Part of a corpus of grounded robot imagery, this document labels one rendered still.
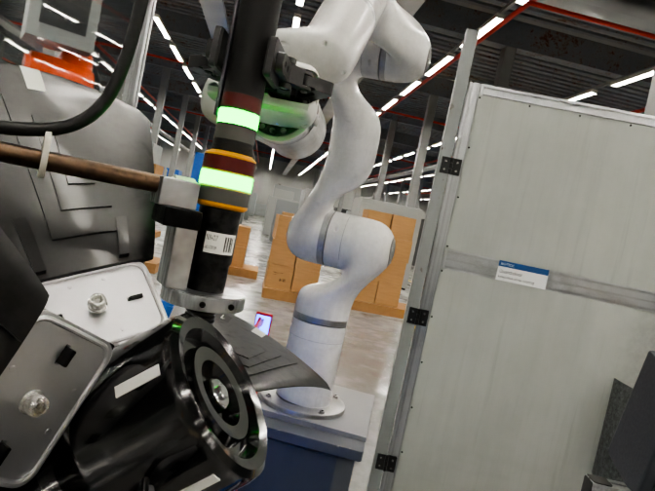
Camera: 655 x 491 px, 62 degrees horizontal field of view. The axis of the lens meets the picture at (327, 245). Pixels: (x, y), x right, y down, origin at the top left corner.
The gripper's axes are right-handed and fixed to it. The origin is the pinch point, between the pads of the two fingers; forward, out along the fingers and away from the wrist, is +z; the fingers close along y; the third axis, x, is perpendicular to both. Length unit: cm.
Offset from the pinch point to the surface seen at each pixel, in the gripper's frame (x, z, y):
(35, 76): -4.3, -3.5, 20.0
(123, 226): -15.6, 2.4, 6.5
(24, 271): -17.4, 18.9, 3.6
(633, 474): -38, -36, -57
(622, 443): -36, -40, -57
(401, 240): -13, -823, -69
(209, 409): -24.6, 12.4, -5.4
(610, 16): 401, -852, -318
